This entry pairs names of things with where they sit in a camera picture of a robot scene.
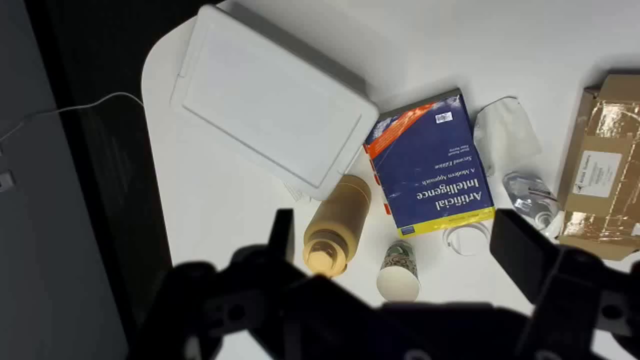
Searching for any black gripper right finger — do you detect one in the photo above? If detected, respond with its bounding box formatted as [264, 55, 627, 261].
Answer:
[490, 210, 640, 360]

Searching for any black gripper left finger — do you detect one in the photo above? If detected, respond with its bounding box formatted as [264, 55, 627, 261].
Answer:
[129, 206, 376, 360]

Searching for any white plastic cup lid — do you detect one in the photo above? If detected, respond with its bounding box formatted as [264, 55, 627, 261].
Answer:
[443, 224, 490, 257]

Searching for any paper coffee cup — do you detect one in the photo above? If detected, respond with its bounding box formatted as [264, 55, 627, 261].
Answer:
[376, 240, 419, 302]

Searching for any tan water bottle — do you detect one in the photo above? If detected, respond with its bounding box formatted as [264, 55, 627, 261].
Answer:
[303, 174, 371, 279]

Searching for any brown cardboard box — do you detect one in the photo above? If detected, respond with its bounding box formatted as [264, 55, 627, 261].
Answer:
[559, 72, 640, 261]

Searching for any blue and yellow textbook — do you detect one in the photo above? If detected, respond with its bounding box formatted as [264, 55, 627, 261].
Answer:
[363, 89, 494, 239]

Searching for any white cable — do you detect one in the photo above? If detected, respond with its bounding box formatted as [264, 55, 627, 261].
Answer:
[0, 90, 145, 147]

